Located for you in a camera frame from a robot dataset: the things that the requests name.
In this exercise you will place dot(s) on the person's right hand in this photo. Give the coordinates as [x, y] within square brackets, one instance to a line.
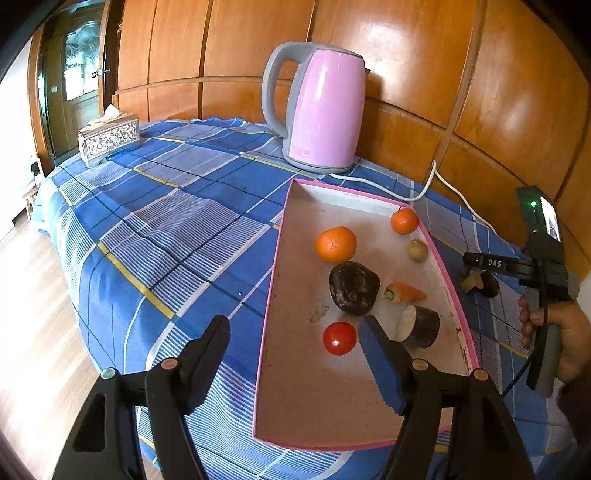
[575, 332]

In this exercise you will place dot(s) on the red tomato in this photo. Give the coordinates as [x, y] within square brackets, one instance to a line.
[339, 338]

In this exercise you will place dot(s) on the person's right forearm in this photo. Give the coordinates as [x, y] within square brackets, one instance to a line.
[577, 424]

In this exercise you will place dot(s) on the round brown fruit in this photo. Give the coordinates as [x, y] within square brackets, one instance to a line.
[417, 249]

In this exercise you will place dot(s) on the large orange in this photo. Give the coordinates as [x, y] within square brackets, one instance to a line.
[336, 244]

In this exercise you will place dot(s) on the blue plaid blanket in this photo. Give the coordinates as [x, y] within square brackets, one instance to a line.
[175, 230]

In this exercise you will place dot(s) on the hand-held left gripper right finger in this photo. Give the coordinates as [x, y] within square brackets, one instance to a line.
[383, 364]

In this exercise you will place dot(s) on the pink-rimmed cardboard box tray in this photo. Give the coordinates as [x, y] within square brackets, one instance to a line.
[318, 397]

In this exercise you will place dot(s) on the small carrot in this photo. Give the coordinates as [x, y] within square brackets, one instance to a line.
[406, 293]

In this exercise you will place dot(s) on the wooden glass door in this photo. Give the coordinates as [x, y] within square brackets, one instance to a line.
[76, 78]

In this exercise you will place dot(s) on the ornate silver tissue box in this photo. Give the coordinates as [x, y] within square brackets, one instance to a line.
[110, 138]

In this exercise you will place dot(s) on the pink electric kettle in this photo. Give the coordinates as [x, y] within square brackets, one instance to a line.
[323, 110]

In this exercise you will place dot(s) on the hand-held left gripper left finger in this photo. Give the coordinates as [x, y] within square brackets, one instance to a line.
[203, 364]

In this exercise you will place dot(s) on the small orange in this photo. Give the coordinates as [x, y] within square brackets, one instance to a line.
[405, 221]

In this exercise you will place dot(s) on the small wooden stool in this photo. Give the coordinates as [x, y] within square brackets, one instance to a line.
[30, 196]

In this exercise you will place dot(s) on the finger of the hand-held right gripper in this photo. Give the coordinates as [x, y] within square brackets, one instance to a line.
[496, 263]

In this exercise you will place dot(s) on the dark brown avocado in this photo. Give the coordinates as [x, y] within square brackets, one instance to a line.
[353, 288]

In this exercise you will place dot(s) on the dark brown mushroom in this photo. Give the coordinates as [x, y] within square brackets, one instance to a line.
[485, 284]

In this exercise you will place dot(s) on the cut eggplant piece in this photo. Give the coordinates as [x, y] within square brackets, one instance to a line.
[420, 326]

